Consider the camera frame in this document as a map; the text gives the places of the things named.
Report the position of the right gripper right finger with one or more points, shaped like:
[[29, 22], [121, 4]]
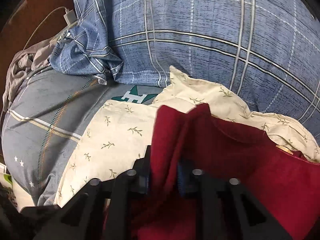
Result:
[[226, 209]]

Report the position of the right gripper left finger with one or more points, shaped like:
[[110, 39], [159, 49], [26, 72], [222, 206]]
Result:
[[99, 210]]

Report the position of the red knit sweater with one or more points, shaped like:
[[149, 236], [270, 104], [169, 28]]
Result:
[[286, 184]]

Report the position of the cream leaf-print pillow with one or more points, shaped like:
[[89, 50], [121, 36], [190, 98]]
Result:
[[120, 131]]

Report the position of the grey plaid bed sheet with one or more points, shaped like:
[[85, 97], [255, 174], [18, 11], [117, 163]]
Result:
[[47, 119]]

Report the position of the blue plaid quilt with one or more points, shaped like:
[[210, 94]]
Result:
[[265, 51]]

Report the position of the white charger plug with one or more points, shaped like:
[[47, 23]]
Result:
[[70, 16]]

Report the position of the brown wooden headboard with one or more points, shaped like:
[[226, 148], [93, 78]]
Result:
[[26, 22]]

